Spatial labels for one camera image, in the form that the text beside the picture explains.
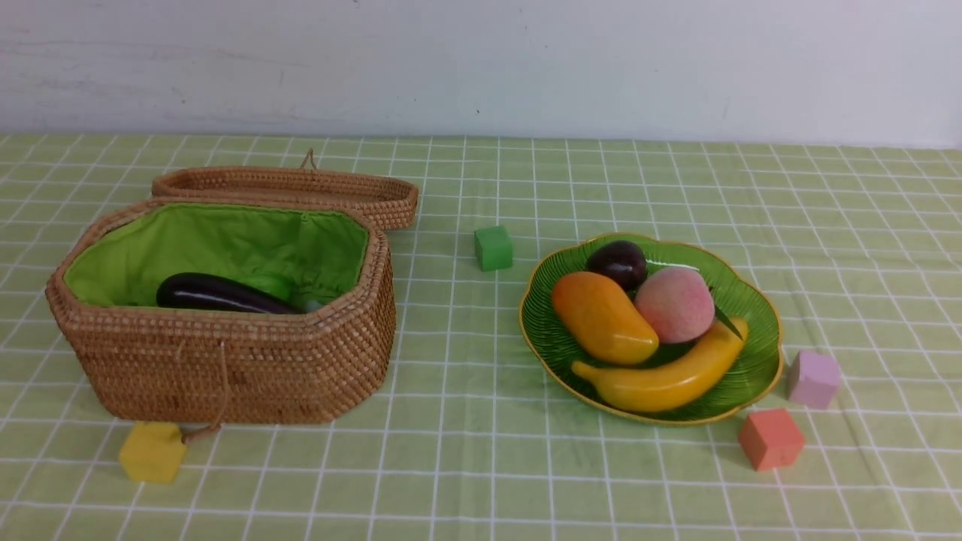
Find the orange yellow toy mango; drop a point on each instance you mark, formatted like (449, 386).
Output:
(602, 319)

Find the dark purple toy mangosteen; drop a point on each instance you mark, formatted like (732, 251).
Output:
(622, 262)

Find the pink toy peach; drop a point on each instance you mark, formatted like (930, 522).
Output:
(677, 303)

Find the yellow toy banana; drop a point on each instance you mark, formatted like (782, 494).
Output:
(676, 383)

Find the purple toy eggplant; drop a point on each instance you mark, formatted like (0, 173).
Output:
(199, 291)

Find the green toy bitter gourd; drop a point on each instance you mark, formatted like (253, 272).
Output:
(272, 284)

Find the green foam cube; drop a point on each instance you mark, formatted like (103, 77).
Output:
(493, 248)

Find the wicker basket lid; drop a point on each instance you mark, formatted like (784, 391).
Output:
(389, 203)

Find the green leaf-shaped plate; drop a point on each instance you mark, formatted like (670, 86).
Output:
(754, 374)

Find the red foam cube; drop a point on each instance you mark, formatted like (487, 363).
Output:
(771, 439)

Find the pink foam cube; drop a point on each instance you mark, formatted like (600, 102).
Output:
(813, 379)

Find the brown wicker basket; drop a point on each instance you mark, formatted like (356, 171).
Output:
(147, 363)

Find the yellow foam cube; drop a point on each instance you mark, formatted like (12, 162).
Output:
(153, 452)

